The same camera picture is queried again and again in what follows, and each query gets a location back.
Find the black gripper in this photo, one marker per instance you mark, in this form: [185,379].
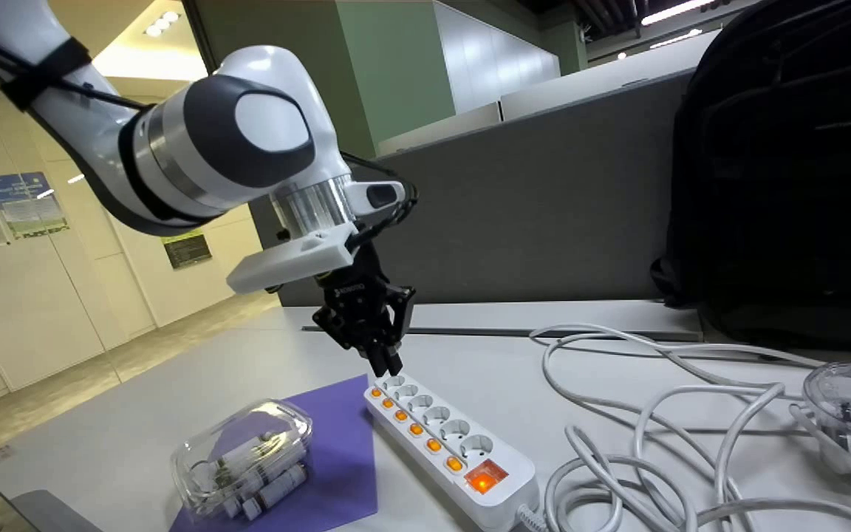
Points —
[355,298]

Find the white power strip orange switches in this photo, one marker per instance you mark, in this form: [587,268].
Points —
[443,444]

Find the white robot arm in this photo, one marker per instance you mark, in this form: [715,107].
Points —
[198,150]

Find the white plug adapter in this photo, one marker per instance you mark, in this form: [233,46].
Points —
[278,488]
[257,456]

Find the purple cloth mat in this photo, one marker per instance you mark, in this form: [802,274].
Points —
[341,462]

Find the clear plastic bag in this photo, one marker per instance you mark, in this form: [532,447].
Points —
[236,462]

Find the grey partition panel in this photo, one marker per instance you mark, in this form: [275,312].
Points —
[544,196]

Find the ceiling light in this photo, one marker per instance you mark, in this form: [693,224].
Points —
[164,24]

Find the black backpack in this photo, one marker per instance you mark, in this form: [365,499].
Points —
[790,179]

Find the small dark wall sign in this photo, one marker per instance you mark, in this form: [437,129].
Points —
[188,253]

